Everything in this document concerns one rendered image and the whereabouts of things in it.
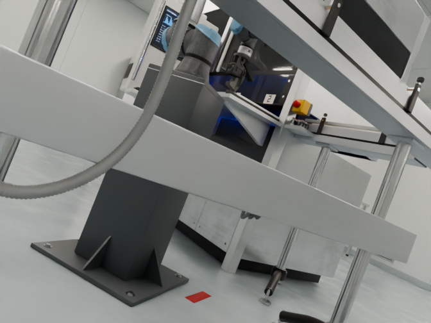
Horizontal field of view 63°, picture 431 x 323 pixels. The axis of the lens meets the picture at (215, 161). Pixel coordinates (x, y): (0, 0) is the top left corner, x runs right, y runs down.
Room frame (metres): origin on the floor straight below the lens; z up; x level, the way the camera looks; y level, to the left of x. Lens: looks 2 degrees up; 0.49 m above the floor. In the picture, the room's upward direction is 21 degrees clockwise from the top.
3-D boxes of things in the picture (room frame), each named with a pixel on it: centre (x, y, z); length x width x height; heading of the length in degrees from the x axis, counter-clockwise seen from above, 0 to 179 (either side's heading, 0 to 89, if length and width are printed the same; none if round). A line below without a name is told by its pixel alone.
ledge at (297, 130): (1.92, -0.38, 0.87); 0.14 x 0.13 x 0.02; 126
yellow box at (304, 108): (1.91, -0.34, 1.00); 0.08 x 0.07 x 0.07; 126
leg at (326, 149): (1.88, -0.53, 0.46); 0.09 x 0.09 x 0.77; 36
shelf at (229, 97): (2.14, 0.06, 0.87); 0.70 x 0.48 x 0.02; 36
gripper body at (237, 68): (1.84, 0.07, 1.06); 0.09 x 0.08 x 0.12; 126
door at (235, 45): (2.53, 0.14, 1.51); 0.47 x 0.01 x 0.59; 36
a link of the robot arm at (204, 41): (1.41, 0.22, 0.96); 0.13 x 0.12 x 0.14; 54
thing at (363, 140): (1.76, -0.62, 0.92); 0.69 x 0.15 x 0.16; 36
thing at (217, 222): (3.06, -0.08, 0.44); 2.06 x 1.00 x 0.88; 36
